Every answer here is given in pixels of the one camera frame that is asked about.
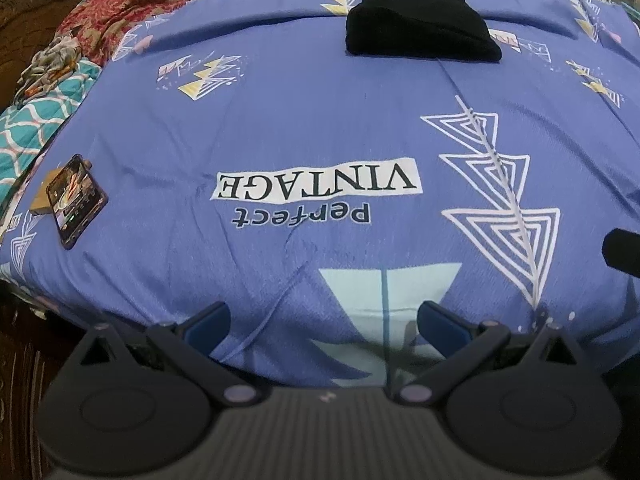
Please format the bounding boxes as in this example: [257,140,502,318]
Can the smartphone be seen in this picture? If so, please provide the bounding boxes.
[45,154,104,251]

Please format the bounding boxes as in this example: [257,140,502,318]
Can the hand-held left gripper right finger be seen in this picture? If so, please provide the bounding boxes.
[399,301,584,407]

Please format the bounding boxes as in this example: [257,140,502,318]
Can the red floral blanket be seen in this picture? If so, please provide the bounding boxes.
[57,0,241,68]

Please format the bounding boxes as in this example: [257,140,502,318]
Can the black pants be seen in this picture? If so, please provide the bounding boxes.
[345,0,502,65]

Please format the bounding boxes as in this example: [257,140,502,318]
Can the carved wooden headboard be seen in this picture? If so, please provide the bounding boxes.
[0,0,123,111]

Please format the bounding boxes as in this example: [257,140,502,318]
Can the small wooden block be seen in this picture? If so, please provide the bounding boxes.
[29,169,57,217]

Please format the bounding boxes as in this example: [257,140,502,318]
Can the grey patterned cloth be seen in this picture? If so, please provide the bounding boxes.
[15,32,83,106]

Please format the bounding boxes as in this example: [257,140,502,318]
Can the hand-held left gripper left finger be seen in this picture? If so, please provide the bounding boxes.
[75,301,257,407]

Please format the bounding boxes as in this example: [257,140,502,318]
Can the blue printed bedsheet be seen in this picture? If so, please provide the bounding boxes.
[0,0,640,391]

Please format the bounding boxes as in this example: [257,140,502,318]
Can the teal patterned quilt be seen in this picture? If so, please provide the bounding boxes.
[0,57,103,201]

